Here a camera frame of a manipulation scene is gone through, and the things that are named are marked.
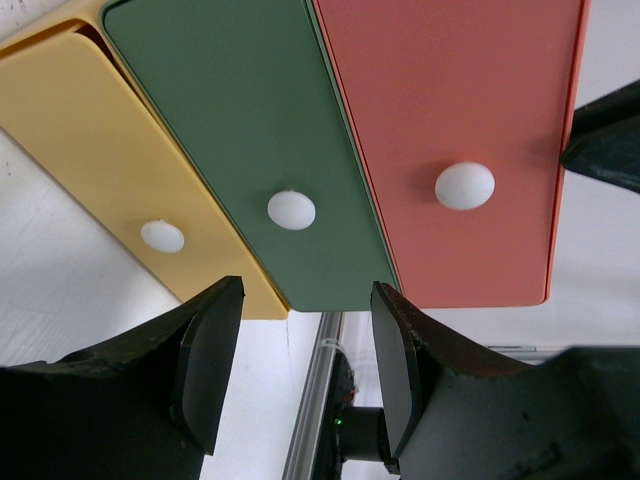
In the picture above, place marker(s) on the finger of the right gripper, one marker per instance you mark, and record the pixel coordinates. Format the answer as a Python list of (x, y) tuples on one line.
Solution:
[(604, 140)]

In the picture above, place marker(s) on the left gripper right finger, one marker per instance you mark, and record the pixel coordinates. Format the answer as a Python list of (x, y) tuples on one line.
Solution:
[(500, 410)]

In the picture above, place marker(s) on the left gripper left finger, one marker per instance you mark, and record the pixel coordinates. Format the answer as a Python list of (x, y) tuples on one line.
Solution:
[(145, 404)]

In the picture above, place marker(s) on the yellow bottom drawer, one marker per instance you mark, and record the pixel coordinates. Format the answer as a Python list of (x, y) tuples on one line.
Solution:
[(64, 100)]

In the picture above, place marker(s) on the red top drawer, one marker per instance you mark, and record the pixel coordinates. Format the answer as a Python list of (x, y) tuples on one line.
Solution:
[(460, 110)]

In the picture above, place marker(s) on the green middle drawer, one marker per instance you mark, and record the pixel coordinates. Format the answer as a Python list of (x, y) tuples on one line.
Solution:
[(244, 88)]

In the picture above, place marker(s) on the aluminium frame rail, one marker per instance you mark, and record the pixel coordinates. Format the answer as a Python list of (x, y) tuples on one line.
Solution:
[(454, 409)]

